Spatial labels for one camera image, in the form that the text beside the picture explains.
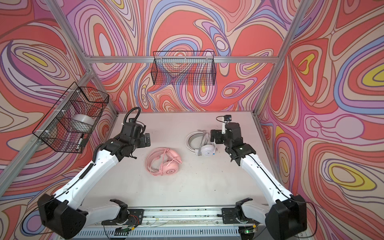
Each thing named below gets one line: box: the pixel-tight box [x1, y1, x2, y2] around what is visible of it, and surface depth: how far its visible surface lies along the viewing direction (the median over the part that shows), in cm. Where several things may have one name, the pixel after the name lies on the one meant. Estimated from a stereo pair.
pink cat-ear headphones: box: [145, 147, 183, 176], surface depth 92 cm
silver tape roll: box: [69, 114, 95, 133], surface depth 73 cm
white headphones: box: [185, 129, 217, 157], surface depth 98 cm
